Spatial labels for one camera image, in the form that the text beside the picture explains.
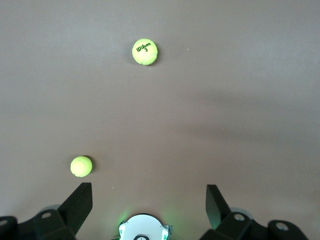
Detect brown table mat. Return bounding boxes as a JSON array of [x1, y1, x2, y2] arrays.
[[0, 0, 320, 240]]

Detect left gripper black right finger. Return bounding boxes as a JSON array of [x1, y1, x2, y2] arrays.
[[199, 184, 308, 240]]

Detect yellow-green tennis ball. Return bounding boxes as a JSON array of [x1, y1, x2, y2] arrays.
[[131, 38, 159, 66], [70, 155, 93, 178]]

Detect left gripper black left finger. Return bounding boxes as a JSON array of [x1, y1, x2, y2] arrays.
[[0, 182, 93, 240]]

